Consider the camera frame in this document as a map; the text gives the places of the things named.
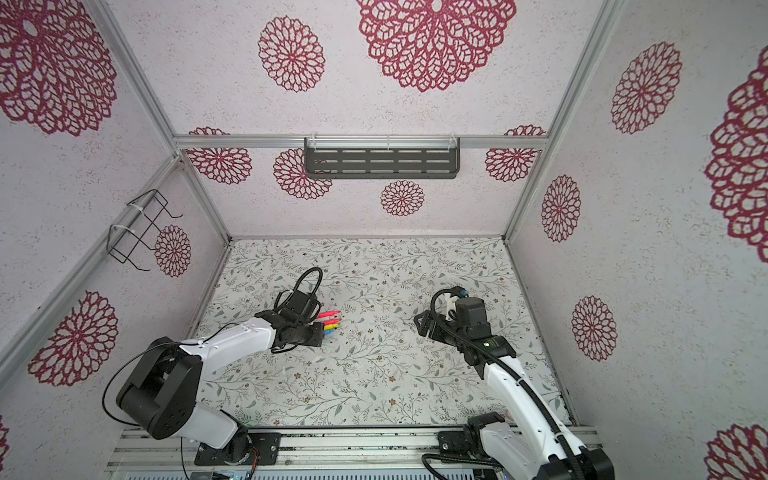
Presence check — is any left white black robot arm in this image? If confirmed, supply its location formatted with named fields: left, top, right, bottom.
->
left=116, top=290, right=325, bottom=465

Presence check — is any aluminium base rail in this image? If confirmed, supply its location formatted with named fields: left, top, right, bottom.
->
left=105, top=425, right=468, bottom=473

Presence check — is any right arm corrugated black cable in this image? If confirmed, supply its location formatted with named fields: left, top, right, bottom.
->
left=429, top=286, right=586, bottom=480

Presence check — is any black wire wall rack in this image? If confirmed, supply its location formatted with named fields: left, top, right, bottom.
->
left=105, top=188, right=183, bottom=273

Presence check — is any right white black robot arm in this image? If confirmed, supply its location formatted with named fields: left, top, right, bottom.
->
left=414, top=287, right=616, bottom=479

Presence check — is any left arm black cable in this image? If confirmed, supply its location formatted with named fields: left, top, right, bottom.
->
left=274, top=266, right=325, bottom=313

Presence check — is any dark metal wall shelf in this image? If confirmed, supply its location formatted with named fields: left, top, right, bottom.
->
left=304, top=137, right=461, bottom=180

